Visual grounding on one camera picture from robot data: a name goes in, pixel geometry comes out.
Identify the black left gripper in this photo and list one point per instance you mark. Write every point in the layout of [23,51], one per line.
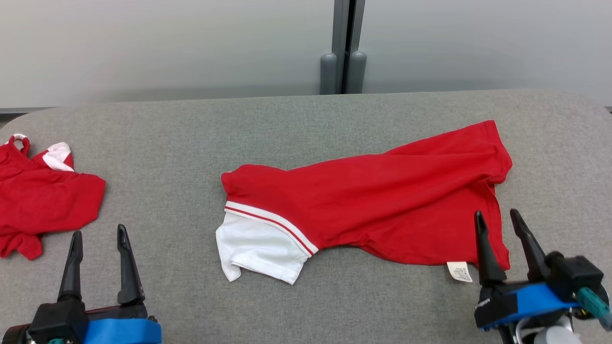
[119,313]

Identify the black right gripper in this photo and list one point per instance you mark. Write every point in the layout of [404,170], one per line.
[495,303]

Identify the red shorts with white trim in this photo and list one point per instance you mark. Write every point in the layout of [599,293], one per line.
[43,200]

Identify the red jersey shirt number 23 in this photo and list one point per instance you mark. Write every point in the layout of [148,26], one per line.
[382,200]

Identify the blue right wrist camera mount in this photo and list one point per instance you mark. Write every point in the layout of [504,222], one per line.
[540,301]

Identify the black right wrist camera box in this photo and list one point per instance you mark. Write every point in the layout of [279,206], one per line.
[573,274]

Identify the teal left camera connector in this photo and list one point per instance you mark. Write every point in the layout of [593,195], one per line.
[55,341]

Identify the teal camera connector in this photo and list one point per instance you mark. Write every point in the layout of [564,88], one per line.
[55,341]
[595,306]

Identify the teal right camera connector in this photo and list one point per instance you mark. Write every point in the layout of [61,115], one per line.
[595,306]

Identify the grey cylindrical post cap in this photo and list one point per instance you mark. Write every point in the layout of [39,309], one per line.
[328,74]
[356,71]

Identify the grey partition post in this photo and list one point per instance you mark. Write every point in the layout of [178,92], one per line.
[348,38]

